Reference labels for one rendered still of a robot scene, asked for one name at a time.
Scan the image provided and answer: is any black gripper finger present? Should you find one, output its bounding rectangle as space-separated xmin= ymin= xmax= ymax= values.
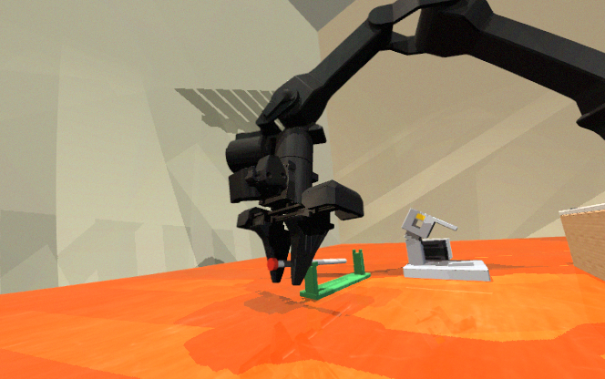
xmin=283 ymin=215 xmax=334 ymax=286
xmin=250 ymin=224 xmax=291 ymax=283

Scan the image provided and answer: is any grey tapered pin with red head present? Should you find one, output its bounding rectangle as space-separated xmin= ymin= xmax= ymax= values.
xmin=267 ymin=258 xmax=347 ymax=271

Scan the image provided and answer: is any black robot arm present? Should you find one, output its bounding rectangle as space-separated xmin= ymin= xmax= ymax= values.
xmin=226 ymin=0 xmax=605 ymax=206

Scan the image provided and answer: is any green cradle stand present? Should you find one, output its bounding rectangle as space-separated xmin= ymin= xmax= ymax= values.
xmin=300 ymin=249 xmax=371 ymax=301

